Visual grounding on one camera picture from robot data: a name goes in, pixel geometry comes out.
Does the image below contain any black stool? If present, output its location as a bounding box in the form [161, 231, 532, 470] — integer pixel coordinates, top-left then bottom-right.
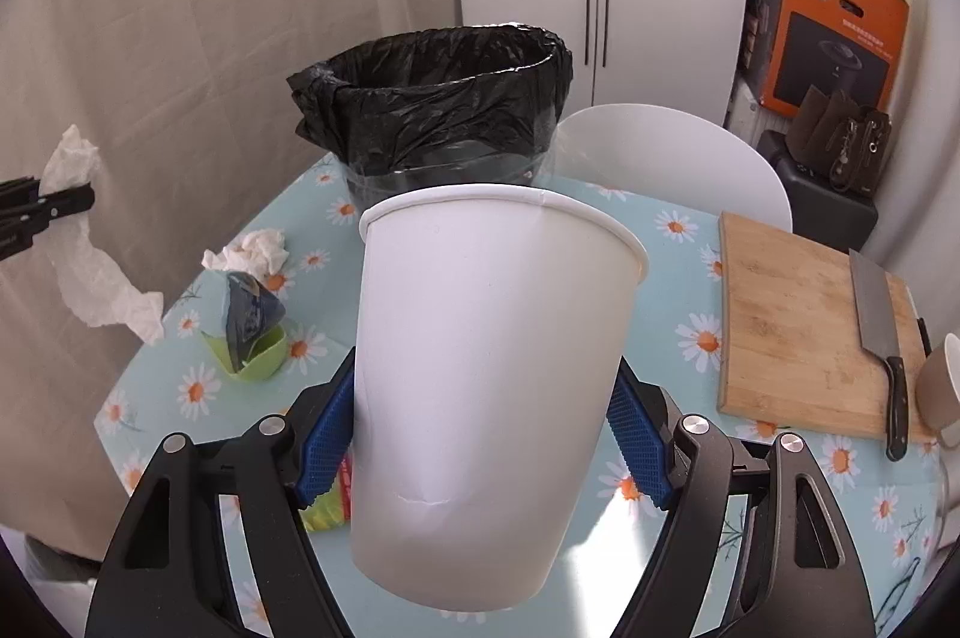
[757, 130, 878, 253]

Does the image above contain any small white tissue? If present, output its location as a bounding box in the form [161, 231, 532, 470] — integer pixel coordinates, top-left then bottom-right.
[202, 228, 290, 281]

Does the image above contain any cleaver knife black handle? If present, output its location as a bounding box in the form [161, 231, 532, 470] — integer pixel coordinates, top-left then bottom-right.
[850, 250, 910, 462]

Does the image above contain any red snack packet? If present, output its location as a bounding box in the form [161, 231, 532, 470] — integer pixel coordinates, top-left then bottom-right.
[299, 455, 352, 532]

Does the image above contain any blue foil snack bag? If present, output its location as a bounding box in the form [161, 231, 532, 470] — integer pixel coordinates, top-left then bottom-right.
[223, 273, 286, 374]

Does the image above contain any beige mug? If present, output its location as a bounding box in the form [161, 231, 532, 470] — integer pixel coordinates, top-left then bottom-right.
[914, 333, 960, 450]

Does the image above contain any green paper cup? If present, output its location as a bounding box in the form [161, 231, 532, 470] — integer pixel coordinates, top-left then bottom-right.
[200, 270, 292, 385]

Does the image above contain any black trash bag bin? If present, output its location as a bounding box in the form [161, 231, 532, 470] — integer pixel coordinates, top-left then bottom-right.
[288, 24, 573, 211]

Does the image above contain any brown leather bag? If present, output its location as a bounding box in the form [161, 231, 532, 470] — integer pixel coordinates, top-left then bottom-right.
[786, 86, 893, 198]

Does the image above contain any white paper cup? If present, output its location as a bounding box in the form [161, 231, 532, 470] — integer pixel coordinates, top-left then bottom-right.
[352, 183, 647, 612]

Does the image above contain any bamboo cutting board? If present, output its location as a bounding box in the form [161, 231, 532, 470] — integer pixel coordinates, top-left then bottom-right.
[718, 212, 889, 440]

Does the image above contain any daisy print tablecloth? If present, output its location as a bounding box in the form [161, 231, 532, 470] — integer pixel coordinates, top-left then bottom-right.
[94, 159, 940, 636]

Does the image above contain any long white tissue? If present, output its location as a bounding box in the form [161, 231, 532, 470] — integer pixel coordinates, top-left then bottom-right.
[39, 125, 164, 344]

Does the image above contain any white chair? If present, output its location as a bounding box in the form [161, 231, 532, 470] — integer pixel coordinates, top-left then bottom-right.
[548, 104, 793, 232]

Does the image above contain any orange Philips box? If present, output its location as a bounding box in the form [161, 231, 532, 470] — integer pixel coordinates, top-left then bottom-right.
[740, 0, 910, 118]

